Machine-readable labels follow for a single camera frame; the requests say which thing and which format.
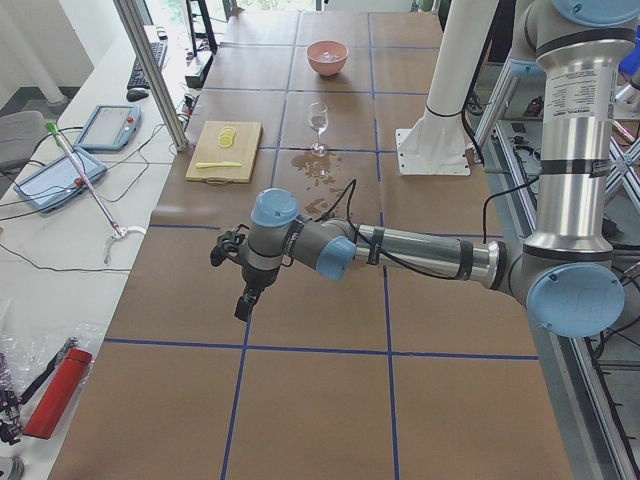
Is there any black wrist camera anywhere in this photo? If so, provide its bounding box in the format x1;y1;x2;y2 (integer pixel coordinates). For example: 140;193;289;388
210;224;249;267

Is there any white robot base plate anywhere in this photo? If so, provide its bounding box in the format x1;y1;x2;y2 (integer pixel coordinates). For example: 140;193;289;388
395;125;470;176

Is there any black camera cable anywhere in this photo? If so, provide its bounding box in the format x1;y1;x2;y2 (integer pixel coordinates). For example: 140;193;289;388
229;178;544;271

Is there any pink bowl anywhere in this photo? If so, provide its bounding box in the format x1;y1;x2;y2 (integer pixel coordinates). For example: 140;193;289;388
306;40;349;77

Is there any blue teach pendant far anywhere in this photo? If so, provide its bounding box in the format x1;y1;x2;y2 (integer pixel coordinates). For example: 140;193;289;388
75;105;142;153

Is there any aluminium frame post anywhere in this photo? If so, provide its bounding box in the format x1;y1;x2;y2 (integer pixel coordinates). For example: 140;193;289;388
113;0;189;152

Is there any black computer mouse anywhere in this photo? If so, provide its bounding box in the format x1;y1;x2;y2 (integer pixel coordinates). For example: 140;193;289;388
126;87;149;102

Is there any black keyboard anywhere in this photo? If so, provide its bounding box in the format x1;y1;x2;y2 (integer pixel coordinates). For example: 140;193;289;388
126;40;169;90

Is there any blue teach pendant near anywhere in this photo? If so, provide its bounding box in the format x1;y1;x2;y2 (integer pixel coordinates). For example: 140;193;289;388
13;156;84;213

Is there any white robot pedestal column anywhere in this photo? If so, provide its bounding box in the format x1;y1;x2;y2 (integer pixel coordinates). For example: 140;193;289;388
424;0;498;132

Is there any yellow plastic knife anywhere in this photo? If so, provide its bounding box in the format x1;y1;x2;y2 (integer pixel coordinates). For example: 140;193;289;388
195;161;243;169

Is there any clear ice cubes pile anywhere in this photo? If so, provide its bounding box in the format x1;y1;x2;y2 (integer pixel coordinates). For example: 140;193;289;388
315;51;341;63

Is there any green handled reacher grabber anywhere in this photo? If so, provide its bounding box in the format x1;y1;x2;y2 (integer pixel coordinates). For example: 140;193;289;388
45;122;147;264

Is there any clear wine glass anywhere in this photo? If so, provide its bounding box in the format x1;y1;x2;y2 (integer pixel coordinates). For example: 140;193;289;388
308;102;329;157

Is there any red cylindrical bottle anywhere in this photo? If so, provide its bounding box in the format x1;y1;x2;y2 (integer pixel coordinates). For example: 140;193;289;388
23;348;93;439

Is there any blue teach pendant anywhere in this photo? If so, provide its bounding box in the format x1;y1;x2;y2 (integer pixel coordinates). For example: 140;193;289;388
75;105;142;153
13;156;84;213

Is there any bamboo cutting board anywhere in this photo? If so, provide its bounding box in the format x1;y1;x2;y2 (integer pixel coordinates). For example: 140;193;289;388
185;121;262;183

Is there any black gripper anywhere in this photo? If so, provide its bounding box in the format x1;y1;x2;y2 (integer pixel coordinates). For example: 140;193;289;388
234;264;279;321

